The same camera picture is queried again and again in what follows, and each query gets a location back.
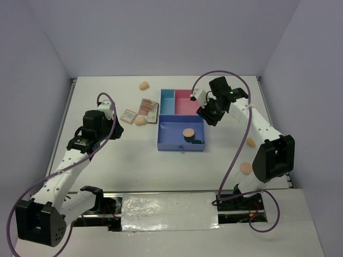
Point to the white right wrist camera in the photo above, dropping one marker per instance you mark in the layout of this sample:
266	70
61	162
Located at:
200	96

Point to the pink round puff near base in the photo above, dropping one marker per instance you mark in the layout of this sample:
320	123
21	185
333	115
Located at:
246	168

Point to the aluminium table edge rail left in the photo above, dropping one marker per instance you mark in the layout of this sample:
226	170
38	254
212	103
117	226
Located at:
60	129

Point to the orange square blush palette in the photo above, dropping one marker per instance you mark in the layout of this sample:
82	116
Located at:
128	116

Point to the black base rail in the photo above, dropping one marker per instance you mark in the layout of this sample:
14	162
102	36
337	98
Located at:
108	215

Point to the dark green round compact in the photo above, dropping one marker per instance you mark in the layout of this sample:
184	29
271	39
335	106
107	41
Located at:
189	139

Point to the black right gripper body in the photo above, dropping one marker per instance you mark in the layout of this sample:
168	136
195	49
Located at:
214	110

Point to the dark green compact front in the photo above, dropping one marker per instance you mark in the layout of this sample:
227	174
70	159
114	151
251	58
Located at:
196	141

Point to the yellow teardrop makeup sponge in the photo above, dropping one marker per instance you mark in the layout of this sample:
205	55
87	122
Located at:
250	142

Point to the tan sponge beside palettes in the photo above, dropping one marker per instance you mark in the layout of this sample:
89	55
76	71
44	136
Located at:
140	121

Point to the three-colour compartment organizer tray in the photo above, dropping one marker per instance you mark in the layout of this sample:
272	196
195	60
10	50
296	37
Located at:
177	113

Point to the silver tape covered panel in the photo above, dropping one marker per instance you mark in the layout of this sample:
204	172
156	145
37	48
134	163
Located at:
169	212

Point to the pink blush palette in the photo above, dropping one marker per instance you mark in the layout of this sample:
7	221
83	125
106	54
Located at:
143	110

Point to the tan sponge at back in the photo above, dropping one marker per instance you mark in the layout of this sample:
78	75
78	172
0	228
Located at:
144	85

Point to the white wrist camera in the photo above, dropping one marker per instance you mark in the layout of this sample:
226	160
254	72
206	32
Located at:
107	108
200	96

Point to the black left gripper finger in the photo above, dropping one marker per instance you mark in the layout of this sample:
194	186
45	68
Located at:
115	121
118	130

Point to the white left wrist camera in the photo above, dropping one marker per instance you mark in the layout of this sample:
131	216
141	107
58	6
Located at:
107	108

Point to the patterned eyeshadow palette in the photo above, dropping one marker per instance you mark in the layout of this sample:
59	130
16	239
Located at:
147	104

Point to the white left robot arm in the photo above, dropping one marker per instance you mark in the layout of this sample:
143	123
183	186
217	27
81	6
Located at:
43	218

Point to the pink round powder puff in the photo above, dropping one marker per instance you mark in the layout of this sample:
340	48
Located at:
188	132

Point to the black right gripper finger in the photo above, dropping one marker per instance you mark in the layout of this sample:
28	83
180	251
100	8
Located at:
212	121
202	112

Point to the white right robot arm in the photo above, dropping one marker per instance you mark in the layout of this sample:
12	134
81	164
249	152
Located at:
275	154

